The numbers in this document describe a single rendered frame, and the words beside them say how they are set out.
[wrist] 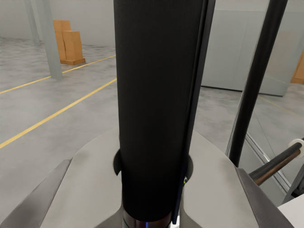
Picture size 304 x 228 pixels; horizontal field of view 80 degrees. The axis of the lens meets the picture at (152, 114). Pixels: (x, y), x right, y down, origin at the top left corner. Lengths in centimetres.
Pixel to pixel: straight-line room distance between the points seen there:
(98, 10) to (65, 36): 619
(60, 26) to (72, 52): 99
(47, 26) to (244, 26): 520
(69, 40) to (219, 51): 556
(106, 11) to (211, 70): 973
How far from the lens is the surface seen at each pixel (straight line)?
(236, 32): 556
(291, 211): 66
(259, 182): 29
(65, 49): 855
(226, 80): 574
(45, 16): 623
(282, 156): 33
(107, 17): 1386
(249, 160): 150
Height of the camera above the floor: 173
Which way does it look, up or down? 27 degrees down
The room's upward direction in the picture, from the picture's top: 3 degrees clockwise
